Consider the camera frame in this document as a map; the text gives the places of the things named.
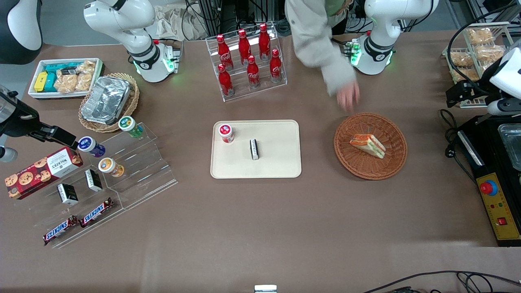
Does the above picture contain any red cola bottle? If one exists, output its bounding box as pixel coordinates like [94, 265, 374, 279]
[258, 23, 271, 62]
[216, 34, 234, 72]
[247, 55, 261, 89]
[238, 29, 252, 66]
[217, 64, 234, 97]
[269, 49, 283, 83]

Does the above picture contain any steel pan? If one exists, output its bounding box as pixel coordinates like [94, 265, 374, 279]
[497, 123, 521, 172]

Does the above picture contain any bare person hand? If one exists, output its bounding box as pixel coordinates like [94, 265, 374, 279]
[337, 81, 361, 114]

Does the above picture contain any red Walkers cookie box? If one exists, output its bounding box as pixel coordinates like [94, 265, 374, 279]
[4, 146, 84, 200]

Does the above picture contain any green lid cup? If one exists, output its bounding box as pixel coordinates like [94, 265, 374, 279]
[118, 116, 144, 138]

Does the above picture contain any aluminium foil tray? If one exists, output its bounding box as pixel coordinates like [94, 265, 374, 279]
[81, 76, 131, 125]

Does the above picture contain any clear acrylic stepped display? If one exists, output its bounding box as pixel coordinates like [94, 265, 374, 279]
[24, 122, 179, 249]

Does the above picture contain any white plastic bin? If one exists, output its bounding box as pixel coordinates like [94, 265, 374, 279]
[28, 58, 105, 101]

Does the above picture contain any yellow small box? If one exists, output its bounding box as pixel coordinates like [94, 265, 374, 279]
[34, 72, 49, 93]

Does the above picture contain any short teal box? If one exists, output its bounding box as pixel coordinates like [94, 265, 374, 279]
[43, 72, 59, 93]

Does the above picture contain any triangle sandwich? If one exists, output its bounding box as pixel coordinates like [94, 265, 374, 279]
[350, 133, 386, 160]

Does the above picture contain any Snickers chocolate bar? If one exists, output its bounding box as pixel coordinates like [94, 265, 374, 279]
[80, 197, 114, 228]
[42, 215, 79, 246]

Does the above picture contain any orange cup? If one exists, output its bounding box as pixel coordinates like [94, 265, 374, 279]
[98, 157, 125, 178]

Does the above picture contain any aluminium frame rack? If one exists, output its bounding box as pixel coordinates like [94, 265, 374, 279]
[464, 0, 521, 30]

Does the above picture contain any beige plastic tray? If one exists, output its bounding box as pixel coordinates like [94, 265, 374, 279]
[210, 120, 302, 179]

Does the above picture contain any crumpled beige paper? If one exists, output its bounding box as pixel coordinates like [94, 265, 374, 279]
[154, 3, 209, 42]

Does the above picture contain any black power cable with plug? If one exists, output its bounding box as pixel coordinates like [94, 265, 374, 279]
[439, 108, 479, 182]

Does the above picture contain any brown round wicker basket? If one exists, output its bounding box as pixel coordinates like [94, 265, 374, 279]
[333, 113, 408, 181]

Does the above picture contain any light oval wicker basket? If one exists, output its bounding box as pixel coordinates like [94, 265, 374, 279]
[79, 73, 140, 133]

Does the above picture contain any purple cup blue lid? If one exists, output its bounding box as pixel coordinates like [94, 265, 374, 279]
[77, 136, 106, 159]

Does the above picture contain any grey sleeved person forearm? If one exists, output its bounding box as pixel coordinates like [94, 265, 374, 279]
[285, 0, 359, 98]

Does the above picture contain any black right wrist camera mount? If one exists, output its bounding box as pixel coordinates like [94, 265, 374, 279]
[0, 86, 40, 138]

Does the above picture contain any clear acrylic bottle rack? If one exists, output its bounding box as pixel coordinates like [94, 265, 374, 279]
[206, 21, 288, 103]

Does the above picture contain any long teal box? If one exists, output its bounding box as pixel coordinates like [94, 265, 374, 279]
[44, 62, 81, 74]

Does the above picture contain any thin black cable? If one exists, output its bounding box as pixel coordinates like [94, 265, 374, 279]
[361, 270, 521, 293]

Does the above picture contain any bagged bread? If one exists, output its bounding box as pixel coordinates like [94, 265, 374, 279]
[452, 67, 482, 83]
[448, 50, 474, 68]
[474, 45, 507, 62]
[465, 27, 495, 45]

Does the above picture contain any person torso clothing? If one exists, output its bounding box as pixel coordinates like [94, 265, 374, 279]
[327, 0, 355, 17]

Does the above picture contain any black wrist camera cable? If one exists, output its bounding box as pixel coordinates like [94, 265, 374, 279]
[447, 2, 521, 87]

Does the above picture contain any red emergency stop button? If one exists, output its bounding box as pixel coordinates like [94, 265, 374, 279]
[479, 179, 499, 196]

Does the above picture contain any black control box yellow panel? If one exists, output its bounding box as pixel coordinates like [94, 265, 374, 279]
[458, 115, 521, 248]

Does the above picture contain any white wire rack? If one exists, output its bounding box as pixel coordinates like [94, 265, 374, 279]
[442, 22, 516, 109]

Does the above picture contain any clear bag of snacks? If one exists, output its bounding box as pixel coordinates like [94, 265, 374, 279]
[75, 61, 96, 92]
[54, 69, 79, 94]

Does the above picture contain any red lid white cup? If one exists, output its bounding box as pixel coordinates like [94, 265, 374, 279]
[219, 123, 235, 144]

